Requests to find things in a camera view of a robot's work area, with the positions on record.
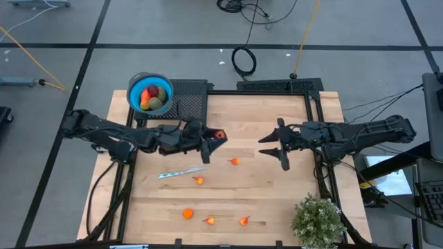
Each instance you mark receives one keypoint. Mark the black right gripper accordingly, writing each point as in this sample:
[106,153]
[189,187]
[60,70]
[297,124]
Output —
[294,140]

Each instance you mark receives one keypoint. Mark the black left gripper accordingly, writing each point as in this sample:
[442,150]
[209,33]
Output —
[194,138]

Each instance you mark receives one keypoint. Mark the dark red toy pomegranate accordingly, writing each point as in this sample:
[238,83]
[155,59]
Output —
[219,134]
[153,91]

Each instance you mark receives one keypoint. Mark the small orange yellow toy pear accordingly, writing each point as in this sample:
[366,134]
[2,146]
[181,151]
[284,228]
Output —
[244,221]
[210,220]
[235,161]
[199,180]

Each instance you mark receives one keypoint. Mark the brown green toy kiwi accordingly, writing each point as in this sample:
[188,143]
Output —
[155,103]
[162,94]

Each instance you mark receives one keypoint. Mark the red yellow toy mango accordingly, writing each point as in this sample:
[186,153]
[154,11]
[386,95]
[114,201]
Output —
[144,100]

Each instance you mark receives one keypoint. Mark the round toy orange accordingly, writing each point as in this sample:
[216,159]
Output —
[188,213]

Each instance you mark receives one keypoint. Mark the blue collapsible bowl grey rim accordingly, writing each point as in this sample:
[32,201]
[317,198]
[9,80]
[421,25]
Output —
[135,90]

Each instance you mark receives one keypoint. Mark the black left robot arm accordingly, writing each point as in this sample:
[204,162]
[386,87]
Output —
[97,126]

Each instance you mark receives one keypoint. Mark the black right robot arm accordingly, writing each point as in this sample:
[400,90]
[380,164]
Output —
[373,133]

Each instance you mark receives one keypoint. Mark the black perforated riser shelf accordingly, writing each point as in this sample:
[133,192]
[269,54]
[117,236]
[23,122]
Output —
[190,100]

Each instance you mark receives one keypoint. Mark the black perforated metal plate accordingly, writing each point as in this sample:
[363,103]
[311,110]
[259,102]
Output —
[277,85]

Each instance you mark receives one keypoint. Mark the green artificial potted plant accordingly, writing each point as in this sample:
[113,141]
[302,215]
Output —
[316,221]

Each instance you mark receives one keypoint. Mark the white paper sheet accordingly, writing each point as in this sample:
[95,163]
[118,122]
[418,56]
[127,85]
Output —
[387,176]

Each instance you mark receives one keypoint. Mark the black desk beam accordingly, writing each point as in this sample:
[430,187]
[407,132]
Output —
[398,162]

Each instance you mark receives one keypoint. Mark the grey monitor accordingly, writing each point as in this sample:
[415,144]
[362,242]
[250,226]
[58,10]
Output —
[432,114]

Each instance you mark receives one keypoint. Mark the black keyboard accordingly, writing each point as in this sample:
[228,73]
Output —
[434,202]

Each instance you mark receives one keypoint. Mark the grey desk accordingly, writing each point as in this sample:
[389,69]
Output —
[425,238]

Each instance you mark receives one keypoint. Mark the grey cart base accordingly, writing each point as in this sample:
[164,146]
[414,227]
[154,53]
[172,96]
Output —
[17,81]
[38,2]

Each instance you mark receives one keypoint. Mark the black floor object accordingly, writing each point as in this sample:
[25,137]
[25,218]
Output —
[4,114]

